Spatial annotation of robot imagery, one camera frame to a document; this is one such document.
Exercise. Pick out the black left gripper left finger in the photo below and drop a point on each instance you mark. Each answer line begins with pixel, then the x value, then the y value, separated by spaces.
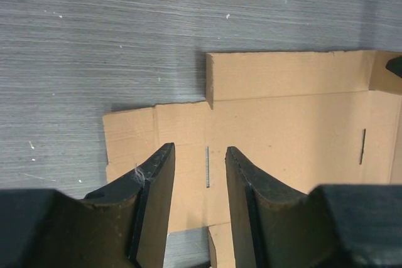
pixel 122 224

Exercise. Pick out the brown cardboard box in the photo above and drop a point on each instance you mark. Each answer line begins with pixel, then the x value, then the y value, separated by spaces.
pixel 303 117

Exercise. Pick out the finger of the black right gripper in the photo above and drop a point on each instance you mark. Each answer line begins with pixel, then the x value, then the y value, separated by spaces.
pixel 394 66

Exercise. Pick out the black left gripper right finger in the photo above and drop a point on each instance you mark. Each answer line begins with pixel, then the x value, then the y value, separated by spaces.
pixel 274 225

